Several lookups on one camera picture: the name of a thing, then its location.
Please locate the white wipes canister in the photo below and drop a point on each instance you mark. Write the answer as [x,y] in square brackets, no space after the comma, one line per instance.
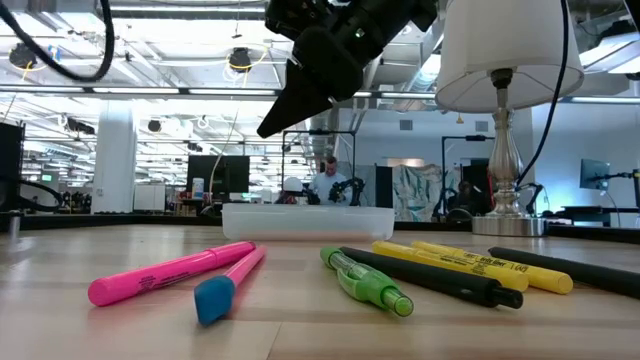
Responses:
[198,189]

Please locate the white square column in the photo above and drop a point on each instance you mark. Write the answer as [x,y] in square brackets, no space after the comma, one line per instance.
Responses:
[115,165]

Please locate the black gantry frame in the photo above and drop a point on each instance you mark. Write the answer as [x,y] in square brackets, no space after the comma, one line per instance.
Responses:
[320,132]
[443,170]

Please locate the pink highlighter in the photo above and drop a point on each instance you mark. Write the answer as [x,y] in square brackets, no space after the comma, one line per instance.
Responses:
[150,277]

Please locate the tall black panel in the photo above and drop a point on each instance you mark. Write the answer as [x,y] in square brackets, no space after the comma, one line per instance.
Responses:
[11,165]

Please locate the table lamp white shade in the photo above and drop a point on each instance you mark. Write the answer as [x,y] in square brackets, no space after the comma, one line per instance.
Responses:
[500,40]

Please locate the black aluminium table frame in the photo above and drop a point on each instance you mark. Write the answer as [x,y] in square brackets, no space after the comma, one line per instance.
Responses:
[125,220]

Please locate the green mechanical pencil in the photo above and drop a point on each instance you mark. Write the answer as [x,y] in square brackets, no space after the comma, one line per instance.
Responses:
[365,285]

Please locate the crinkled plastic sheet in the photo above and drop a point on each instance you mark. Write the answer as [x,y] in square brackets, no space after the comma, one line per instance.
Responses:
[420,190]

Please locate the plain black pen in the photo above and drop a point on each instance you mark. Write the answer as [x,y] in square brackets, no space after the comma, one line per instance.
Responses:
[450,282]

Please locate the clear plastic supply box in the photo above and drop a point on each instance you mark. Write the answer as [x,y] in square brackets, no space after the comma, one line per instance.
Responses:
[300,225]

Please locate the black tabletop robot arm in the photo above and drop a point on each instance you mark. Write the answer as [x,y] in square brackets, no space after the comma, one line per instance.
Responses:
[440,207]
[350,187]

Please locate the white dome helmet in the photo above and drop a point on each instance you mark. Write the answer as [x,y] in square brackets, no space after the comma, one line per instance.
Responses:
[293,185]

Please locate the black computer monitor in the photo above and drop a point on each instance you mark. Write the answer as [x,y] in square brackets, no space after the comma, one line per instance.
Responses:
[220,175]

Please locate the monitor on arm mount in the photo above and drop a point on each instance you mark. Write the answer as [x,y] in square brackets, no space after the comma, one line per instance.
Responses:
[595,174]

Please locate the pink pencil blue eraser cap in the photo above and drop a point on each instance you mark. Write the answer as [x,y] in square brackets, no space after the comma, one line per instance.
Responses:
[215,297]

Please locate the yellow highlighter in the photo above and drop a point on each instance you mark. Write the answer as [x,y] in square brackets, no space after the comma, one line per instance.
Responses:
[425,257]
[540,277]

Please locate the black pen blue label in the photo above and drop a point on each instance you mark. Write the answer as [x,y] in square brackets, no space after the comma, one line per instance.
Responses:
[575,270]

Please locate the person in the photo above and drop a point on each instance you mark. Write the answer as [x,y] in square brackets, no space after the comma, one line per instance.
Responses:
[465,197]
[327,187]

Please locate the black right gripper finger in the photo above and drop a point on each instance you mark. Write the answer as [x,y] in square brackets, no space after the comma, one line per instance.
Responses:
[290,105]

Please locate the black ceiling camera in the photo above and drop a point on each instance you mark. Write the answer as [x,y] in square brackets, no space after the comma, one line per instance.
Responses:
[240,60]

